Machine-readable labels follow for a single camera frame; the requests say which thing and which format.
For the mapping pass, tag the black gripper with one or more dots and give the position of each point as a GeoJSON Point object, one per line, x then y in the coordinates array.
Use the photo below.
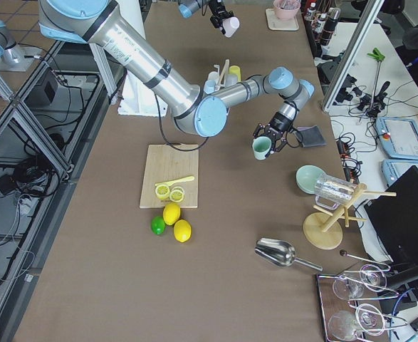
{"type": "Point", "coordinates": [279, 124]}
{"type": "Point", "coordinates": [216, 14]}

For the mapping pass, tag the pink plastic cup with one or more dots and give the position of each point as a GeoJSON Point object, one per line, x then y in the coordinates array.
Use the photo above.
{"type": "Point", "coordinates": [230, 26]}

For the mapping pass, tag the mint green plastic cup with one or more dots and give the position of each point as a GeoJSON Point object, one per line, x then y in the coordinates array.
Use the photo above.
{"type": "Point", "coordinates": [261, 146]}

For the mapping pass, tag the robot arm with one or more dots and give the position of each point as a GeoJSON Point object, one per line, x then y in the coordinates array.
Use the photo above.
{"type": "Point", "coordinates": [190, 7]}
{"type": "Point", "coordinates": [193, 111]}

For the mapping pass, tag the yellow plastic cup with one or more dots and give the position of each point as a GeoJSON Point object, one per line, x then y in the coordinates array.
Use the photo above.
{"type": "Point", "coordinates": [235, 73]}

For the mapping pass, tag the cream plastic cup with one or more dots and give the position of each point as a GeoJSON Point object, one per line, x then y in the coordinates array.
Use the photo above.
{"type": "Point", "coordinates": [214, 76]}

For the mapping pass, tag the grey plastic cup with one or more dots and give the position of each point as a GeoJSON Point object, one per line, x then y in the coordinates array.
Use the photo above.
{"type": "Point", "coordinates": [230, 79]}

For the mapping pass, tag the light blue plastic cup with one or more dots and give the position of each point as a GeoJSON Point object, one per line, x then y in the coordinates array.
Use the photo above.
{"type": "Point", "coordinates": [210, 86]}

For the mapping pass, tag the grey folded cloth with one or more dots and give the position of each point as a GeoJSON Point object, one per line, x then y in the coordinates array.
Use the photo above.
{"type": "Point", "coordinates": [310, 137]}

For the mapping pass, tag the cream plastic tray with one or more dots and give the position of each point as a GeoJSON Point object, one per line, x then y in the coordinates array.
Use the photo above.
{"type": "Point", "coordinates": [276, 24]}

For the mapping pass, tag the green ceramic bowl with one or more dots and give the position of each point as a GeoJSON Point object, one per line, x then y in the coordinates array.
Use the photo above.
{"type": "Point", "coordinates": [306, 177]}

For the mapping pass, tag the pink bowl of ice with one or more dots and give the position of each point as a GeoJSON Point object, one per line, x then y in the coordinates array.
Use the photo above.
{"type": "Point", "coordinates": [286, 9]}

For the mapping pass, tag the clear glass mug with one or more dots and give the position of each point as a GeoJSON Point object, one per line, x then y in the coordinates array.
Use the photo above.
{"type": "Point", "coordinates": [330, 191]}

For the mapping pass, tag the yellow plastic knife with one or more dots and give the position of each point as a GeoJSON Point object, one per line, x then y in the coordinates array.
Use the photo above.
{"type": "Point", "coordinates": [179, 180]}

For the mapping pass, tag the wooden cutting board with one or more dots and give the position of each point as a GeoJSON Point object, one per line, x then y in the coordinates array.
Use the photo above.
{"type": "Point", "coordinates": [164, 163]}

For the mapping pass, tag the wooden mug tree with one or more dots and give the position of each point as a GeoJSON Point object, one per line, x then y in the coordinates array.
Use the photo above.
{"type": "Point", "coordinates": [322, 229]}

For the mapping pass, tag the lemon slice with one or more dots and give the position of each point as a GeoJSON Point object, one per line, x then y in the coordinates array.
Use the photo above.
{"type": "Point", "coordinates": [162, 191]}
{"type": "Point", "coordinates": [177, 194]}

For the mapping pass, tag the metal scoop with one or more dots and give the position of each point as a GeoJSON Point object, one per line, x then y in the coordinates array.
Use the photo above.
{"type": "Point", "coordinates": [281, 253]}

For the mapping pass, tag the yellow lemon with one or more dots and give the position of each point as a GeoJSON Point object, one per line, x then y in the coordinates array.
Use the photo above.
{"type": "Point", "coordinates": [171, 213]}
{"type": "Point", "coordinates": [182, 230]}

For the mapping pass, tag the blue teach pendant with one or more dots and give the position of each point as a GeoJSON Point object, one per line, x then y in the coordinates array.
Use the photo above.
{"type": "Point", "coordinates": [398, 137]}
{"type": "Point", "coordinates": [392, 169]}

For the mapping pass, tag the green lime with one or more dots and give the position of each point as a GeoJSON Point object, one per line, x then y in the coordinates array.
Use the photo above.
{"type": "Point", "coordinates": [158, 225]}

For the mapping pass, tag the black monitor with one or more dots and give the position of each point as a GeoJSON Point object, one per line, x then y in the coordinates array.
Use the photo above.
{"type": "Point", "coordinates": [395, 219]}

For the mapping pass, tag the wine glass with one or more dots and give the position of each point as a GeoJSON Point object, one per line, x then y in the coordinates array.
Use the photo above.
{"type": "Point", "coordinates": [351, 285]}
{"type": "Point", "coordinates": [366, 320]}

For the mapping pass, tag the mirror tray glass rack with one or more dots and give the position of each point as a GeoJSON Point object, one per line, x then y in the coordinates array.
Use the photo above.
{"type": "Point", "coordinates": [350, 304]}

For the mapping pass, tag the white wire cup holder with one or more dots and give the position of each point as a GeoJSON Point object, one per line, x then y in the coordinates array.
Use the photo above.
{"type": "Point", "coordinates": [222, 70]}

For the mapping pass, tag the aluminium frame post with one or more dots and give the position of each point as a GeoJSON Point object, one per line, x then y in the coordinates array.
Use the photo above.
{"type": "Point", "coordinates": [366, 20]}

